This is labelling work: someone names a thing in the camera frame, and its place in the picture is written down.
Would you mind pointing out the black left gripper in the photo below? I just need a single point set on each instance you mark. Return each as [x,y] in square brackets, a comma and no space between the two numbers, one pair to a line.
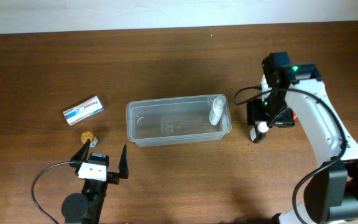
[113,177]

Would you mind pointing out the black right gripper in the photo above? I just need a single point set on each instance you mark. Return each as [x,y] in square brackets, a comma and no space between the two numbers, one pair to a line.
[257,116]

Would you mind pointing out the clear plastic container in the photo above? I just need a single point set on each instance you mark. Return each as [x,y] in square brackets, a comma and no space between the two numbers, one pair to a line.
[177,120]

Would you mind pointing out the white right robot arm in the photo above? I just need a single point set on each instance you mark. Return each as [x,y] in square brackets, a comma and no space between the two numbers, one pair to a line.
[328,194]

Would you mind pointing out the dark bottle white cap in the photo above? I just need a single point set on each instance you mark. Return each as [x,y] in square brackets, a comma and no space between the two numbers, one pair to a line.
[258,132]

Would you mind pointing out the white Panadol box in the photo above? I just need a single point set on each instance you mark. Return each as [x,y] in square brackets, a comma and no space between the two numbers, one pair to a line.
[83,110]

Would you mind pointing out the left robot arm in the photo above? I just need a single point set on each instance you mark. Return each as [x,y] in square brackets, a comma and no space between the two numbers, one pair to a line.
[86,206]

